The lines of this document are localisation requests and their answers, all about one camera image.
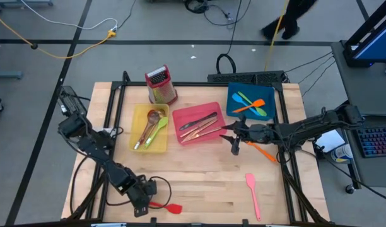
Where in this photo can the backlit keyboard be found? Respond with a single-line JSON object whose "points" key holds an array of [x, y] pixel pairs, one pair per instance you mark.
{"points": [[379, 142]]}

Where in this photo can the green silicone spoon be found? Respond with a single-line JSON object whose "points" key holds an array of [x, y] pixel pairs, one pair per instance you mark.
{"points": [[163, 123]]}

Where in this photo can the pink plastic bin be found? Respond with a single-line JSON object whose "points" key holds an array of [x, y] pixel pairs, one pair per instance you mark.
{"points": [[183, 115]]}

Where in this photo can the grey desk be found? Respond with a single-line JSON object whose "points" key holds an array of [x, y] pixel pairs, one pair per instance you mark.
{"points": [[363, 88]]}

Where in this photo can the red silicone spatula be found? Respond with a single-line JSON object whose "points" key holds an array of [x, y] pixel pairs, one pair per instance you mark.
{"points": [[174, 208]]}

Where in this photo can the white blue canister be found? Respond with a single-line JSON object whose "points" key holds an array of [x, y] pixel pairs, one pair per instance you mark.
{"points": [[341, 154]]}

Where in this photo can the black caster wheel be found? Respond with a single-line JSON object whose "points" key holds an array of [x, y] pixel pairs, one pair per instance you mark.
{"points": [[349, 189]]}

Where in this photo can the yellow plastic bin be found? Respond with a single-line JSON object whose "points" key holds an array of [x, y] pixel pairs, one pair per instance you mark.
{"points": [[136, 119]]}

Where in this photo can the black table knife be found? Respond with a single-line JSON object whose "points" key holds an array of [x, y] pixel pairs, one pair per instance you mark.
{"points": [[197, 121]]}

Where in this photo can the green silicone spatula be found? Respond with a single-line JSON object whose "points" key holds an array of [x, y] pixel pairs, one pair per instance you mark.
{"points": [[261, 112]]}

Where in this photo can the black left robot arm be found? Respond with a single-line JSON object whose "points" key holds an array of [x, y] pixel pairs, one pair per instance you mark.
{"points": [[95, 148]]}

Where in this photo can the grey keyboard table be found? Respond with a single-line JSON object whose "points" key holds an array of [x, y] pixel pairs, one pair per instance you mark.
{"points": [[369, 170]]}

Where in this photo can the blue silicone spatula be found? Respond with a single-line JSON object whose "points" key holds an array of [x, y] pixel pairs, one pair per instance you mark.
{"points": [[236, 97]]}

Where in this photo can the orange utensil edge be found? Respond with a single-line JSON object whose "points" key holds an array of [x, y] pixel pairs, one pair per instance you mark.
{"points": [[162, 112]]}

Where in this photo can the dark wooden spoon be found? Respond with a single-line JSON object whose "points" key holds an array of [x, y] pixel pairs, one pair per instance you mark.
{"points": [[153, 118]]}

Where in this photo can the orange silicone spatula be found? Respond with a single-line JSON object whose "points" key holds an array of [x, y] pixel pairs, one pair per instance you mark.
{"points": [[259, 102], [265, 154]]}

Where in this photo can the computer monitor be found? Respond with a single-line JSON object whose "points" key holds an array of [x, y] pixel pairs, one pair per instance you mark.
{"points": [[376, 41]]}

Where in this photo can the black power strip box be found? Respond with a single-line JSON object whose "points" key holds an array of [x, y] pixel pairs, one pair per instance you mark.
{"points": [[243, 77]]}

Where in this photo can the black aluminium table frame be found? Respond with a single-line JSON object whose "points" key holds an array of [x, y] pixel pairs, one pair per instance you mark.
{"points": [[193, 84]]}

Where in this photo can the black arm base box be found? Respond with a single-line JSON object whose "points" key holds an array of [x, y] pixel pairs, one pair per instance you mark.
{"points": [[70, 101]]}

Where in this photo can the blue plastic bin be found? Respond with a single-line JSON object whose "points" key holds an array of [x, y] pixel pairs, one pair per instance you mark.
{"points": [[268, 91]]}

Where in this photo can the person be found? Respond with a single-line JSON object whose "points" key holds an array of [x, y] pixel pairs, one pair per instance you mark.
{"points": [[290, 19]]}

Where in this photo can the grey furniture base bar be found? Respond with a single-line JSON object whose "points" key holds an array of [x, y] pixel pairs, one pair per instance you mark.
{"points": [[22, 3], [7, 74]]}

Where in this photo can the pink silicone spatula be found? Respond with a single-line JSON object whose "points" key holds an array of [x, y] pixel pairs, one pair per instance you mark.
{"points": [[250, 181]]}

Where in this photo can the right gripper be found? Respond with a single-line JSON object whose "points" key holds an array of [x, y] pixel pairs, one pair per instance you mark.
{"points": [[257, 132]]}

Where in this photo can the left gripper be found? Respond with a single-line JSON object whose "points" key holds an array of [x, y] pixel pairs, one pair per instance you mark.
{"points": [[141, 192]]}

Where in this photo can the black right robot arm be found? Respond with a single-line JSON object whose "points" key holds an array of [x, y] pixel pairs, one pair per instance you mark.
{"points": [[322, 123]]}

